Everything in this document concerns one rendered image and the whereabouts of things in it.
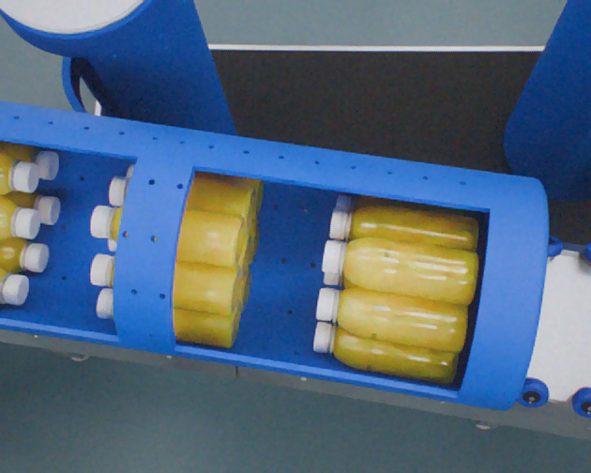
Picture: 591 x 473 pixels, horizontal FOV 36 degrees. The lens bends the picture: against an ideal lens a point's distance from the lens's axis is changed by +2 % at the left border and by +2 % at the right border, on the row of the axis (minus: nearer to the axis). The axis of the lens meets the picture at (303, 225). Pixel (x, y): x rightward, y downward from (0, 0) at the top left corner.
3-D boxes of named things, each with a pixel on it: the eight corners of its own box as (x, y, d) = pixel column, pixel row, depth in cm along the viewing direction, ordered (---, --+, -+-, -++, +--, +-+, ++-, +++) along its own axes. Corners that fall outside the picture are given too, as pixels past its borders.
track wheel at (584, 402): (613, 401, 117) (611, 389, 119) (577, 394, 118) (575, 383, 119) (603, 423, 120) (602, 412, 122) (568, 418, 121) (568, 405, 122)
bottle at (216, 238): (243, 255, 113) (116, 236, 115) (248, 207, 111) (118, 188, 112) (232, 279, 107) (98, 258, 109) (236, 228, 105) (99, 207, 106)
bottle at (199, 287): (244, 256, 114) (118, 237, 115) (234, 275, 108) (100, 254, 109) (238, 304, 116) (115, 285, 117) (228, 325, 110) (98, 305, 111)
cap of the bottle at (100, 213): (114, 231, 113) (100, 229, 113) (115, 202, 111) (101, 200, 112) (104, 243, 109) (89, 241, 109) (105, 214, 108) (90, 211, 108)
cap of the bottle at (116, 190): (120, 198, 113) (106, 196, 113) (127, 211, 117) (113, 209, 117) (128, 171, 115) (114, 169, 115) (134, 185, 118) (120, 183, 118)
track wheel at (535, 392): (553, 389, 118) (552, 378, 120) (517, 384, 118) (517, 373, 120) (545, 413, 121) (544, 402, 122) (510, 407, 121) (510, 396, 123)
